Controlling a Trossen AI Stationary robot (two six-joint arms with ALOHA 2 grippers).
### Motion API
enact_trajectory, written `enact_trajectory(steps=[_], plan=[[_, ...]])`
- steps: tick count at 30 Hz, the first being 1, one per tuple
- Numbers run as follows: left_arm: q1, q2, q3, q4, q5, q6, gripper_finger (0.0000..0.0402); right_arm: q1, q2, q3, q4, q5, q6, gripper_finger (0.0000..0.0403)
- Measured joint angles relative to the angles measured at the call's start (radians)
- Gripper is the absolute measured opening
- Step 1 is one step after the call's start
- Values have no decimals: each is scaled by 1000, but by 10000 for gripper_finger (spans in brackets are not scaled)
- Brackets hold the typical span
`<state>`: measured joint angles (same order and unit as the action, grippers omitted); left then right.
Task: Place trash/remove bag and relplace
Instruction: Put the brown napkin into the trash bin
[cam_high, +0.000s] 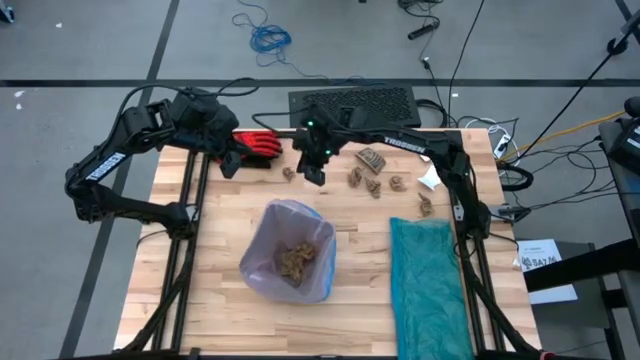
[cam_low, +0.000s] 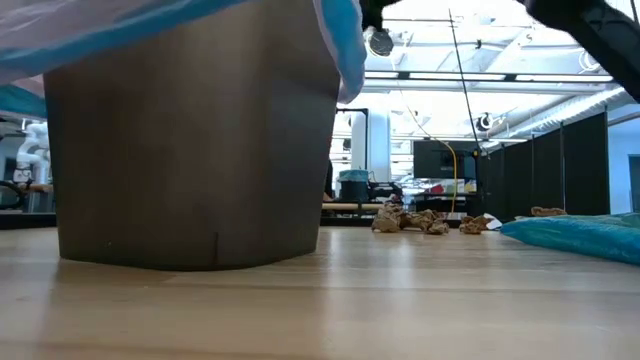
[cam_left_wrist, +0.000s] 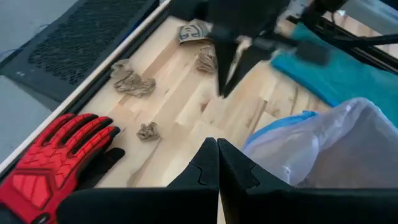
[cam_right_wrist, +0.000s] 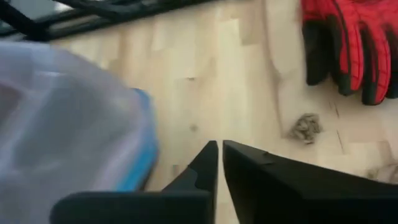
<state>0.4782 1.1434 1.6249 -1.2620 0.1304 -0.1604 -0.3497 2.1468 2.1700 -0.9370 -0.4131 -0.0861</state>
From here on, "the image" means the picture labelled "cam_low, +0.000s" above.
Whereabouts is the grey plastic trash bin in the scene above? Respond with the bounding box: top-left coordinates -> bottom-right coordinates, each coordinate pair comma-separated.
43,0 -> 341,272

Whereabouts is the pink translucent trash bag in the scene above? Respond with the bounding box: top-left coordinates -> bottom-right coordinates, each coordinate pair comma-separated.
0,0 -> 368,121

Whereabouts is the teal plastic trash bag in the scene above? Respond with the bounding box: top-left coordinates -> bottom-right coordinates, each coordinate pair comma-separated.
499,212 -> 640,267

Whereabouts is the round black ceiling reel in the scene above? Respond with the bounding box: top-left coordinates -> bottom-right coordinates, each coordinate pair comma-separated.
367,27 -> 396,58

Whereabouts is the black monitor cart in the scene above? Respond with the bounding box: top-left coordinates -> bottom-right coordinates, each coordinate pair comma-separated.
413,139 -> 482,217

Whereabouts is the black bin teal liner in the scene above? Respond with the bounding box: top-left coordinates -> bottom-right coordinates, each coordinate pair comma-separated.
338,168 -> 371,204

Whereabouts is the wooden table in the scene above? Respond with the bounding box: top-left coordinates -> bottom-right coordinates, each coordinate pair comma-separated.
322,201 -> 386,212

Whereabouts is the black room partition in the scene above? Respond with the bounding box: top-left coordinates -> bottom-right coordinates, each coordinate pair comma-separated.
479,112 -> 612,224

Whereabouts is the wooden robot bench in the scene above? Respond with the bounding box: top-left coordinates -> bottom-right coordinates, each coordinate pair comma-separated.
19,182 -> 55,214

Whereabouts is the thin black hanging cable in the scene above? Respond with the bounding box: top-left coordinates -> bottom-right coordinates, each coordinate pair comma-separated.
448,8 -> 482,151

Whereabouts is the yellow hanging cable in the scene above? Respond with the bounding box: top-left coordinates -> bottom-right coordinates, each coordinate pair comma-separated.
429,137 -> 459,215

